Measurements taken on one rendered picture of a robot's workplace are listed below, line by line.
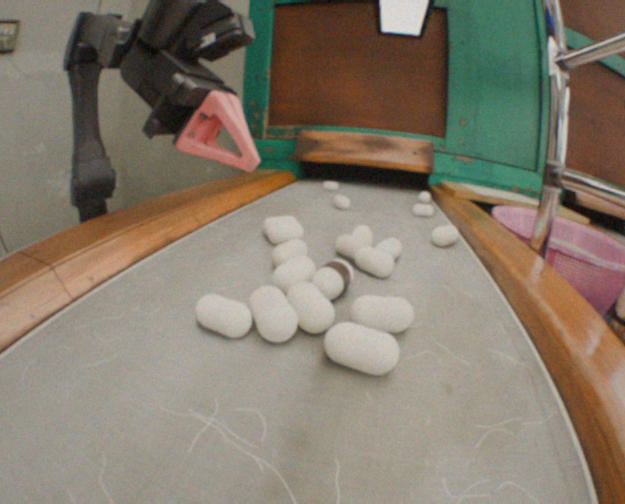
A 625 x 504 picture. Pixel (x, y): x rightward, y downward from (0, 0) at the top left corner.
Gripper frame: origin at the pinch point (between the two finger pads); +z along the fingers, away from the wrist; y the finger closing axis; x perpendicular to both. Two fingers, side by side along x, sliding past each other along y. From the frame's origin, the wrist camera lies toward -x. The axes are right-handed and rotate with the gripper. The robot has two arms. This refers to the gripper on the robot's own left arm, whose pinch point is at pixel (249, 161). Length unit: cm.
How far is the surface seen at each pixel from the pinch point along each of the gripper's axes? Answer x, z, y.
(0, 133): 103, -169, 33
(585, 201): -40, 50, 37
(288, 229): 2.2, 7.1, -0.2
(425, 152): -14.8, 14.9, 38.0
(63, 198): 142, -132, 81
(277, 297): -0.3, 9.5, -12.7
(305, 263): -0.3, 9.7, -7.7
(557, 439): -7.9, 21.9, -18.6
